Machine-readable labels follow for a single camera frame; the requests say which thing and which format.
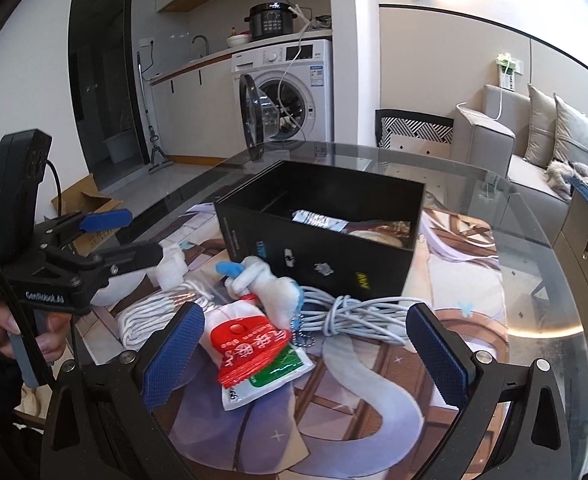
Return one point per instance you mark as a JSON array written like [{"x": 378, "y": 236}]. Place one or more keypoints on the metal faucet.
[{"x": 201, "y": 42}]

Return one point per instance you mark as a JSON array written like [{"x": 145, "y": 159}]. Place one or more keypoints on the gold wrapped bag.
[{"x": 381, "y": 232}]

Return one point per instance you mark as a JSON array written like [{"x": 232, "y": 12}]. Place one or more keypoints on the grey cushion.
[{"x": 579, "y": 135}]

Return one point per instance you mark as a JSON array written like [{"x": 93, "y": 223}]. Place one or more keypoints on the red and white packet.
[{"x": 246, "y": 345}]

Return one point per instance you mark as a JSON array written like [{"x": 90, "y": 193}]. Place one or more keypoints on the white and blue plush toy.
[{"x": 269, "y": 290}]

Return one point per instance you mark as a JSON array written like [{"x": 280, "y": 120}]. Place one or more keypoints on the dark clutter pile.
[{"x": 321, "y": 22}]

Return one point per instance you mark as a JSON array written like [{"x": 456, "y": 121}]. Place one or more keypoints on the black pressure cooker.
[{"x": 269, "y": 20}]

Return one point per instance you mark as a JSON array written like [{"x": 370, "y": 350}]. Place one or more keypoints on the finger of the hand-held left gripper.
[
  {"x": 106, "y": 220},
  {"x": 133, "y": 256}
]

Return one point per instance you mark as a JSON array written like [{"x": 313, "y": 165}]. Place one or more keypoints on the grey bucket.
[{"x": 118, "y": 145}]

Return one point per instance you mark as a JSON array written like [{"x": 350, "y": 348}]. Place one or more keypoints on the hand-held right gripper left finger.
[{"x": 173, "y": 355}]

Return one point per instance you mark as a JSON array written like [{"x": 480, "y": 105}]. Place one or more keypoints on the black cardboard box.
[{"x": 299, "y": 250}]

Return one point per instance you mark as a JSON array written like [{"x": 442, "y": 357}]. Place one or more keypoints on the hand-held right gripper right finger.
[{"x": 439, "y": 355}]

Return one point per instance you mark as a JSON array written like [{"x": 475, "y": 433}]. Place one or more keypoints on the beige sofa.
[{"x": 504, "y": 150}]

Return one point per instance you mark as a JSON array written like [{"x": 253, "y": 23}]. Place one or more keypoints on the white soft wad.
[{"x": 173, "y": 265}]

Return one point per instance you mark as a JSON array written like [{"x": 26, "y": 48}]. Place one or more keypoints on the grey fur throw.
[{"x": 569, "y": 172}]

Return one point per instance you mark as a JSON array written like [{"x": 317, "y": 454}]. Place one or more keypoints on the silver packet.
[{"x": 314, "y": 219}]

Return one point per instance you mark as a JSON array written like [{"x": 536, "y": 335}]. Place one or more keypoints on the flat mop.
[{"x": 151, "y": 125}]

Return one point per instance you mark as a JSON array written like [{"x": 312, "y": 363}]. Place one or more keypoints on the white washing machine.
[{"x": 314, "y": 85}]

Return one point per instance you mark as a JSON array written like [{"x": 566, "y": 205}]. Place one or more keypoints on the beige cushion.
[{"x": 541, "y": 125}]

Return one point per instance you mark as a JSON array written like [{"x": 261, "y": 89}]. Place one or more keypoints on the kitchen counter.
[{"x": 193, "y": 85}]

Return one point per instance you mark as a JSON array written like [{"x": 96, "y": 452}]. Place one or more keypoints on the dark door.
[{"x": 103, "y": 85}]

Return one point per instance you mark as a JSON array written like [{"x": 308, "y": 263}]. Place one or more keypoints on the open cardboard box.
[{"x": 88, "y": 200}]

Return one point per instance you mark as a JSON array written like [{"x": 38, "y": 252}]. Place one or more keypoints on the white bowl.
[{"x": 237, "y": 40}]

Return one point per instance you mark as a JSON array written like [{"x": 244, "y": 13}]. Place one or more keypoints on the wall outlet with charger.
[{"x": 506, "y": 67}]

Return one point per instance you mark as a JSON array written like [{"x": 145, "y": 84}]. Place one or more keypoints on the white wall socket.
[{"x": 146, "y": 42}]

